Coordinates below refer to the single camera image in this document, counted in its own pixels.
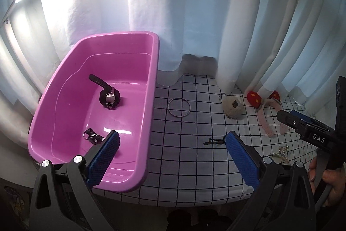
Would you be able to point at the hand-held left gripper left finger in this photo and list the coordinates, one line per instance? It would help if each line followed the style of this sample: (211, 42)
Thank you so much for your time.
(105, 158)

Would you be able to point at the pink strawberry plush headband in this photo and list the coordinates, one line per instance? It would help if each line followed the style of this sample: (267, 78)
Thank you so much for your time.
(254, 98)

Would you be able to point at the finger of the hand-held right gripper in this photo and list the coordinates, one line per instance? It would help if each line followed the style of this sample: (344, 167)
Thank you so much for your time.
(302, 116)
(310, 135)

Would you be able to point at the person's right hand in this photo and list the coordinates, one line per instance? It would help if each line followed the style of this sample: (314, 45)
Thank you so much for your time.
(335, 179)

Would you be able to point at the black hair clip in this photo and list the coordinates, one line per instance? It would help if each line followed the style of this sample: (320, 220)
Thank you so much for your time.
(215, 141)

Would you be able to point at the white curtain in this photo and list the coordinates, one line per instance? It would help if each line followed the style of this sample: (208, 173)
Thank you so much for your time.
(189, 3)

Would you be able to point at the black wrist watch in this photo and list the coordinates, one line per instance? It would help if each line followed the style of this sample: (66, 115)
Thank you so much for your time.
(109, 98)

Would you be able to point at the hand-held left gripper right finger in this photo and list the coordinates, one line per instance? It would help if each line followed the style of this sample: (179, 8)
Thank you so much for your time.
(242, 158)

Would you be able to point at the pearl hair claw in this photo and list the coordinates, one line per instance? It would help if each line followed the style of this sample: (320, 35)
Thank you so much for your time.
(282, 155)

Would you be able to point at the thin metal bangle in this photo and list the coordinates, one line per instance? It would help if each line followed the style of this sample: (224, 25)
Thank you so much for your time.
(168, 109)

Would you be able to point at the pink plastic tub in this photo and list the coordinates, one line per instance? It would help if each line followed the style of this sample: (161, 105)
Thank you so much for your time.
(81, 84)

